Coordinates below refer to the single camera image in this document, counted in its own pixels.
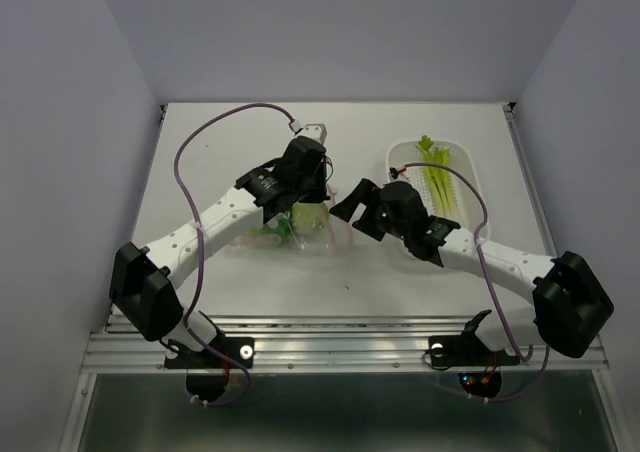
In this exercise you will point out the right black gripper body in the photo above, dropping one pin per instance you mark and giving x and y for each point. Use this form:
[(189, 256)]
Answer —
[(387, 225)]

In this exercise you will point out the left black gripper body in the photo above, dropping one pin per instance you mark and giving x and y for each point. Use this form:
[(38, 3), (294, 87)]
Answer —
[(313, 190)]

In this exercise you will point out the clear zip top bag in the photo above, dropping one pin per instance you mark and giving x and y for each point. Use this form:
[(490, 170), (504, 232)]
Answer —
[(337, 235)]

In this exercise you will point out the green fake celery stalks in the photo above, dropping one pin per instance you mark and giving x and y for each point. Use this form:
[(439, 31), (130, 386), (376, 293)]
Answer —
[(439, 180)]

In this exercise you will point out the green fake cabbage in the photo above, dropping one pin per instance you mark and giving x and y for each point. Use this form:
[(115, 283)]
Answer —
[(309, 218)]

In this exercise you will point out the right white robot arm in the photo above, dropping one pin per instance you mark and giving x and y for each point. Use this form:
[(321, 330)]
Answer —
[(567, 305)]

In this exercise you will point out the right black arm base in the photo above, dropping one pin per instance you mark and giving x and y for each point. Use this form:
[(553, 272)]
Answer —
[(481, 376)]

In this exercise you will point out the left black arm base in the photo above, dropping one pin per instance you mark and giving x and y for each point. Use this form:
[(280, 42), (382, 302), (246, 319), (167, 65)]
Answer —
[(217, 366)]

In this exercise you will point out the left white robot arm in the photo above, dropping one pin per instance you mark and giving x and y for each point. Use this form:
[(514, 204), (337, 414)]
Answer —
[(145, 280)]

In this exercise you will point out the dark green fake leaf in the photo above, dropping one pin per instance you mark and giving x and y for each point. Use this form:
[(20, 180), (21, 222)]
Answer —
[(276, 232)]

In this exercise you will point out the white perforated plastic basket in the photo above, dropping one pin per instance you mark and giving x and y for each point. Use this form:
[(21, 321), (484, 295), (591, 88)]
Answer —
[(405, 163)]

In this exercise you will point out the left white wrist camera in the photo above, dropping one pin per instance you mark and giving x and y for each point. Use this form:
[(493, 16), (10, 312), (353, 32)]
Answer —
[(317, 132)]

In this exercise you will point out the aluminium rail frame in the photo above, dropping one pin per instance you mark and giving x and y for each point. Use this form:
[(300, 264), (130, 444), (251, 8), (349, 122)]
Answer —
[(339, 342)]

